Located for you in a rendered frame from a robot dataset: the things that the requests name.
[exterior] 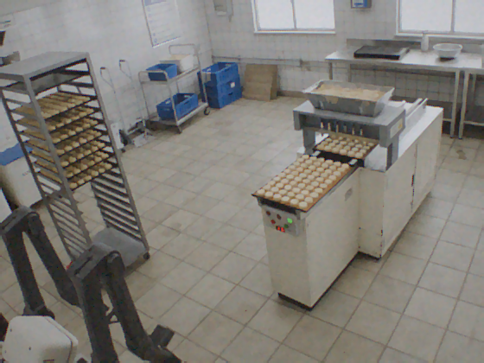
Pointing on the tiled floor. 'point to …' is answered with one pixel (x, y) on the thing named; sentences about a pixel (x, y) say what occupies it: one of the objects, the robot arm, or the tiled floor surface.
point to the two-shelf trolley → (172, 96)
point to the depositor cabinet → (395, 181)
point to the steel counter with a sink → (429, 60)
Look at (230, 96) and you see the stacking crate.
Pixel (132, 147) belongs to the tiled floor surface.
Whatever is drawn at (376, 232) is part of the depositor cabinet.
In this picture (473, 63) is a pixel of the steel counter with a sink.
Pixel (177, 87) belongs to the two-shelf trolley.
